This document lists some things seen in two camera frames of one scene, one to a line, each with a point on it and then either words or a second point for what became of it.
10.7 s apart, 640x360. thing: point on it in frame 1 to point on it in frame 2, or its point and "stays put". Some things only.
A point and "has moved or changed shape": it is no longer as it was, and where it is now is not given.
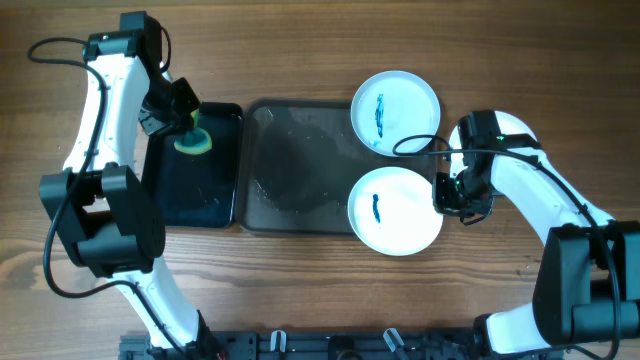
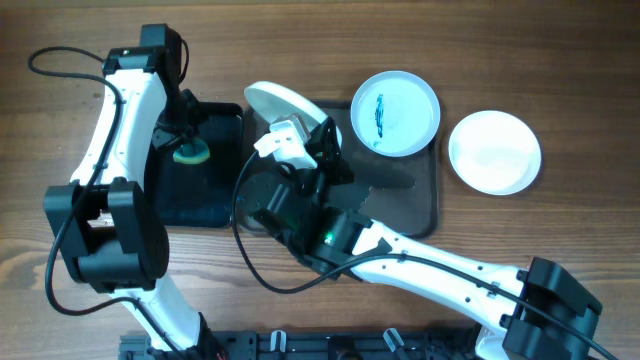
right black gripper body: [460, 194] to [331, 169]
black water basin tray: [198, 190] stays put
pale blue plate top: [395, 111] stays put
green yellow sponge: [196, 140] has moved or changed shape
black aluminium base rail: [329, 345] stays put
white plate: [391, 211] to [276, 103]
